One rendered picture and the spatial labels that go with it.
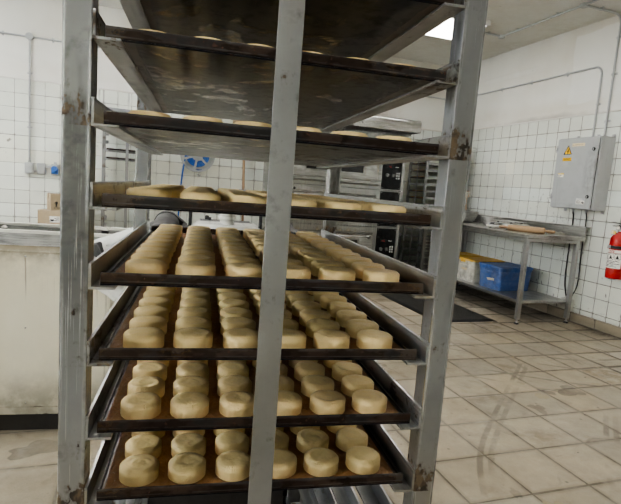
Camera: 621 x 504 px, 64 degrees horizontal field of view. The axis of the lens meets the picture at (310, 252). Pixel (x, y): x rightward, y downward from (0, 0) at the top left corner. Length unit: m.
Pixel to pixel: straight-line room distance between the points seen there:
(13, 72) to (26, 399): 4.57
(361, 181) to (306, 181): 0.64
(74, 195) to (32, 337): 1.92
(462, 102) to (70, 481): 0.66
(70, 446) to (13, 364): 1.89
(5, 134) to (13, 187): 0.58
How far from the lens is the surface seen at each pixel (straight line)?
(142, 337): 0.65
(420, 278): 0.71
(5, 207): 6.54
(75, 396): 0.66
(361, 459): 0.77
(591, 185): 5.47
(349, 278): 0.66
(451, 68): 0.69
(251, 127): 0.61
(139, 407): 0.69
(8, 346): 2.54
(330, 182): 1.24
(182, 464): 0.74
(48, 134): 6.45
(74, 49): 0.62
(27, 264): 2.43
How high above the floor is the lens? 1.17
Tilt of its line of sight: 7 degrees down
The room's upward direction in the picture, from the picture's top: 4 degrees clockwise
